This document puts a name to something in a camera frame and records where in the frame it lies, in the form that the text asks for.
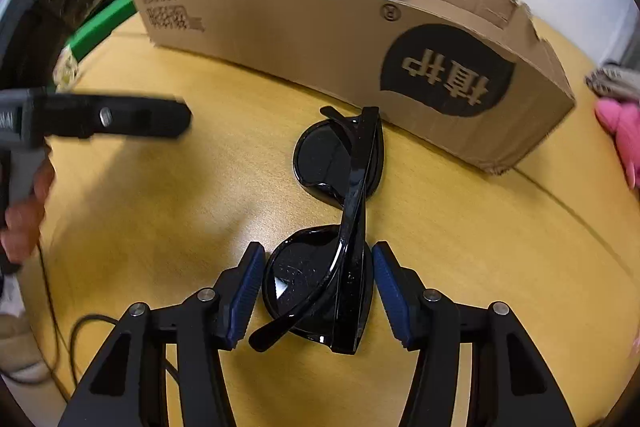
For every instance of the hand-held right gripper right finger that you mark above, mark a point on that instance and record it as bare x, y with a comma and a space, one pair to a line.
395, 297

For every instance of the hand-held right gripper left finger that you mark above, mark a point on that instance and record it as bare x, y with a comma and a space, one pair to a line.
245, 302

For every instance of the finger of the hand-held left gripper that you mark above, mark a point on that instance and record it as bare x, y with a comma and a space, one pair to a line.
125, 117

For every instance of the black sunglasses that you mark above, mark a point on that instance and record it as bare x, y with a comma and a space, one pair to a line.
350, 187

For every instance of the brown cardboard box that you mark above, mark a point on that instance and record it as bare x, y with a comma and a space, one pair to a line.
300, 32

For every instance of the person's left hand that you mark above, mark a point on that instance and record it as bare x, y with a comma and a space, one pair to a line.
25, 227

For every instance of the green mat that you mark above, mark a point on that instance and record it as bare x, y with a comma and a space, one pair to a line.
105, 17

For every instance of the pink plush toy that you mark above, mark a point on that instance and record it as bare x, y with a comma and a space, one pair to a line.
622, 132

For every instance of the beige cloth bag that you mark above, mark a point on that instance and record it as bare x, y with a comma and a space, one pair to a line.
615, 79

